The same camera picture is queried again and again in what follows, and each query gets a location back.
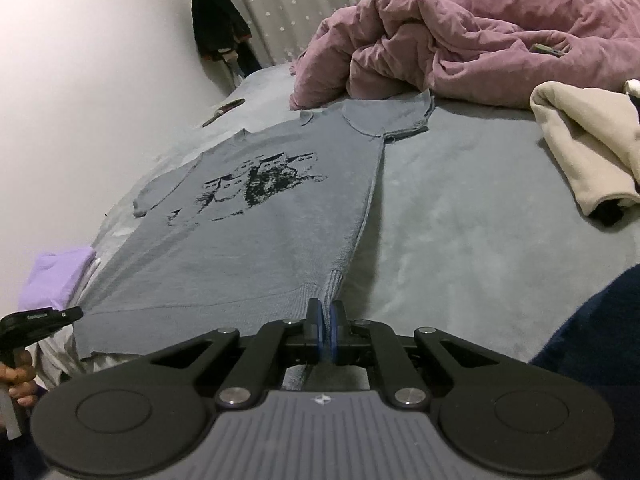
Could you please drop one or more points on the beige garment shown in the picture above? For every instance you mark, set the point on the beige garment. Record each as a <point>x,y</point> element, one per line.
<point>585,150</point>

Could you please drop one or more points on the purple folded cloth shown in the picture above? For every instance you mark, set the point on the purple folded cloth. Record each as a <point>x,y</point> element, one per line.
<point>55,275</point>

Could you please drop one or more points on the person's navy clothing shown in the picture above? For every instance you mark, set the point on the person's navy clothing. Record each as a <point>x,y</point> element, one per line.
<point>600,335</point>

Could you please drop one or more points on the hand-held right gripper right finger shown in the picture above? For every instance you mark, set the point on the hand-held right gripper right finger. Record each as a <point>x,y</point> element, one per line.
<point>337,332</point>

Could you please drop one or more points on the grey knitted sweater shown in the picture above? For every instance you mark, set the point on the grey knitted sweater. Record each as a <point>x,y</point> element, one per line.
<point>275,240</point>

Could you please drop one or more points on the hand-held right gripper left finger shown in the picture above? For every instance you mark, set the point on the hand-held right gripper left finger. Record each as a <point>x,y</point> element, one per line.
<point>316,332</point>

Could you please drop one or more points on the brown wooden brush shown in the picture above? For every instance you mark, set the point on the brown wooden brush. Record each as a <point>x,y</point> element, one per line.
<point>231,106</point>

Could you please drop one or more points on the grey star-print curtain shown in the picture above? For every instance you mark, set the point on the grey star-print curtain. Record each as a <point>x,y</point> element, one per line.
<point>310,0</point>

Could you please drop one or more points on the pink duvet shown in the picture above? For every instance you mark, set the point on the pink duvet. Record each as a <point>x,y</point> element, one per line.
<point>450,35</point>

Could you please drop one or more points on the person's left hand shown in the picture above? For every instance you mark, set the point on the person's left hand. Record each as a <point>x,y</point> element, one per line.
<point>22,382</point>

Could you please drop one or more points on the small grey object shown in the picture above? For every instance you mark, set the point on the small grey object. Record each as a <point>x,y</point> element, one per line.
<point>547,50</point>

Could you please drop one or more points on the black hanging jacket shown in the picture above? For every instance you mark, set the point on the black hanging jacket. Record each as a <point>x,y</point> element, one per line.
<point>215,15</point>

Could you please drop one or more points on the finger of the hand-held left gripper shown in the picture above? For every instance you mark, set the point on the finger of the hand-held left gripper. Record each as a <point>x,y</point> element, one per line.
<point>72,315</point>

